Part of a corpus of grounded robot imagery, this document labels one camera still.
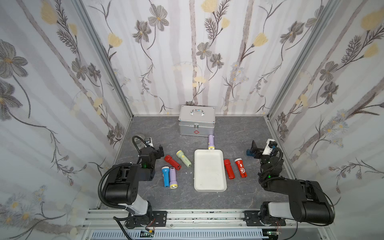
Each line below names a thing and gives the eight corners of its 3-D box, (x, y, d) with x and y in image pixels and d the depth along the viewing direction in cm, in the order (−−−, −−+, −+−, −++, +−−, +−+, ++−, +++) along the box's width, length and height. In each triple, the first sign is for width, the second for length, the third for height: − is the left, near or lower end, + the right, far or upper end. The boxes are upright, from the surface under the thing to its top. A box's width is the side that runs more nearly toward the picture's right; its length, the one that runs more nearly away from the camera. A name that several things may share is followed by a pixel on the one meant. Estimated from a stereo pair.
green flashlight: (175, 155, 99) (175, 152, 97) (180, 151, 101) (180, 148, 99) (189, 168, 93) (188, 165, 91) (193, 163, 95) (193, 161, 93)
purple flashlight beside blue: (170, 189, 85) (169, 188, 83) (170, 169, 93) (169, 167, 91) (177, 188, 85) (177, 187, 83) (177, 168, 93) (176, 166, 91)
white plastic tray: (193, 192, 85) (193, 190, 82) (193, 151, 102) (193, 148, 99) (227, 192, 85) (228, 190, 82) (221, 151, 102) (222, 148, 99)
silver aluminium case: (180, 137, 110) (178, 121, 97) (182, 113, 127) (181, 97, 113) (213, 137, 110) (216, 122, 97) (211, 113, 127) (213, 97, 114)
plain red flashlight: (229, 179, 89) (230, 178, 87) (223, 161, 96) (223, 159, 95) (235, 178, 89) (236, 177, 87) (228, 160, 97) (229, 158, 95)
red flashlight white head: (240, 178, 90) (242, 176, 87) (234, 160, 97) (235, 158, 95) (246, 177, 90) (248, 175, 88) (240, 160, 98) (241, 157, 95)
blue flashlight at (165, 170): (162, 187, 85) (161, 186, 83) (162, 168, 93) (161, 166, 91) (169, 186, 86) (168, 185, 83) (169, 168, 93) (168, 166, 91)
